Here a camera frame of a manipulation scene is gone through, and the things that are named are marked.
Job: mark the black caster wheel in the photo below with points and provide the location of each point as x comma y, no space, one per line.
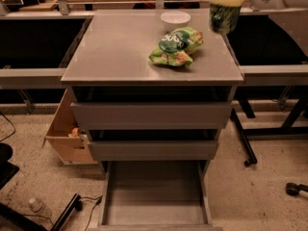
294,189

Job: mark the cardboard box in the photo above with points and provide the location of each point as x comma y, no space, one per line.
71,150

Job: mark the white bowl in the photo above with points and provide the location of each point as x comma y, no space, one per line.
175,19

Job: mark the clear plastic bottle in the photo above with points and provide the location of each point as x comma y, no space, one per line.
37,206

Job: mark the black table leg with caster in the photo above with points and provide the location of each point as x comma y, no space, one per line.
251,158

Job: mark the grey top drawer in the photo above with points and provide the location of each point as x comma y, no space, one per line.
151,116

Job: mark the green soda can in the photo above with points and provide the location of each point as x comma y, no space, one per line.
223,20

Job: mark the grey middle drawer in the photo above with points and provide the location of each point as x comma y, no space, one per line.
152,150

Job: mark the grey drawer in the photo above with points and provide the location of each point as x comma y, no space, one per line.
154,196
152,150
151,116

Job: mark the green chip bag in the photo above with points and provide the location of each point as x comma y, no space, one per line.
176,47

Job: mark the black stand leg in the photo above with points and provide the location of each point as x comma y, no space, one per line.
24,222

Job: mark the grey bottom drawer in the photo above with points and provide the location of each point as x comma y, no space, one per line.
154,196

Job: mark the grey drawer cabinet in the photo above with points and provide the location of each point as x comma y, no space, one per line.
110,66

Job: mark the orange fruit in box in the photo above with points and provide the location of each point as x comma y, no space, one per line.
74,132

